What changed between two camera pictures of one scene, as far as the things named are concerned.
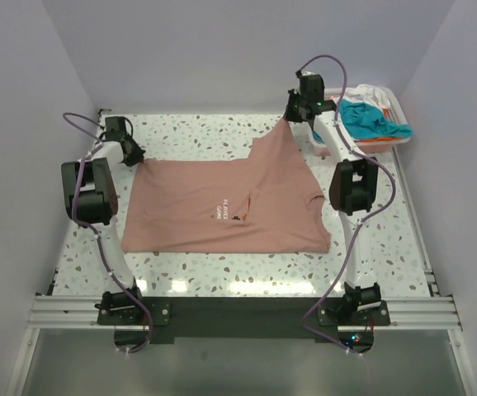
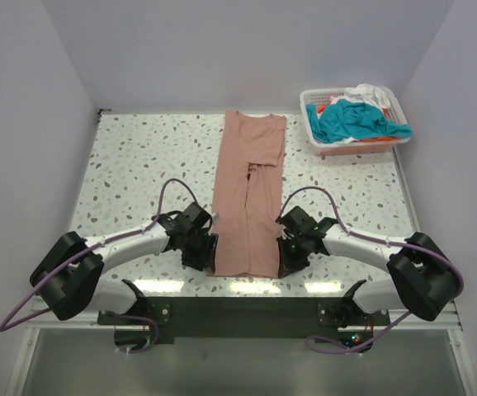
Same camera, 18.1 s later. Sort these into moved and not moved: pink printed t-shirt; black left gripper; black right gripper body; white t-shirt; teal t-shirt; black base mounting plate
Moved: black left gripper; black right gripper body; pink printed t-shirt
Not moved: teal t-shirt; black base mounting plate; white t-shirt
